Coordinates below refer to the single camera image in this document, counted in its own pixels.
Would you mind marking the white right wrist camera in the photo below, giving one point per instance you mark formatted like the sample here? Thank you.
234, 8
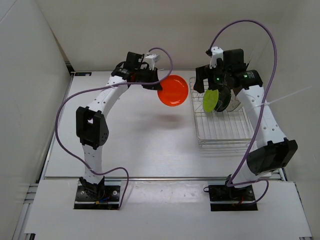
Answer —
214, 53

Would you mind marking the lime green plastic plate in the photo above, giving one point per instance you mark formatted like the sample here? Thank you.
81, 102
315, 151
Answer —
210, 100

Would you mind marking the chrome wire dish rack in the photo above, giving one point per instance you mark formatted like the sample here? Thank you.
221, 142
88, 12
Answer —
219, 129

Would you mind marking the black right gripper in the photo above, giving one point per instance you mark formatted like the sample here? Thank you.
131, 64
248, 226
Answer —
202, 73

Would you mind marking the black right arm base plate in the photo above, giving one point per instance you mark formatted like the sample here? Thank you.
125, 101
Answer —
231, 199

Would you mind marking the black plastic plate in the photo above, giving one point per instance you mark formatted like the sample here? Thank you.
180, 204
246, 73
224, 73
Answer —
224, 99

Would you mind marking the clear textured glass plate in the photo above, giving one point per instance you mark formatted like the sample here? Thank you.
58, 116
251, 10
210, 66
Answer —
234, 104

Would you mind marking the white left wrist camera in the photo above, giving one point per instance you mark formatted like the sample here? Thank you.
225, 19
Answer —
151, 59

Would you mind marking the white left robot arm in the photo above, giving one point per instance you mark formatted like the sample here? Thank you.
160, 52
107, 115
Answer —
91, 125

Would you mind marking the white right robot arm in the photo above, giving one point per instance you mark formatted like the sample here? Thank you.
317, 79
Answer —
273, 149

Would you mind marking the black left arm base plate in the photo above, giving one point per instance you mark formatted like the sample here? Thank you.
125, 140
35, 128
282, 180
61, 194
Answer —
108, 199

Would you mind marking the orange plastic plate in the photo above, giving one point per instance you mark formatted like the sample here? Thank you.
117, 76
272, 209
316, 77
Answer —
174, 90

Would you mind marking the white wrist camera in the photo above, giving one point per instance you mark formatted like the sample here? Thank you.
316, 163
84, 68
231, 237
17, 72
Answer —
151, 59
214, 53

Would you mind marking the dark label sticker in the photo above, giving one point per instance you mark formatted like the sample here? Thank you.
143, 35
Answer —
83, 74

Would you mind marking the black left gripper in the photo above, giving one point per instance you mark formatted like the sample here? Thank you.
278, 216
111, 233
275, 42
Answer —
153, 75

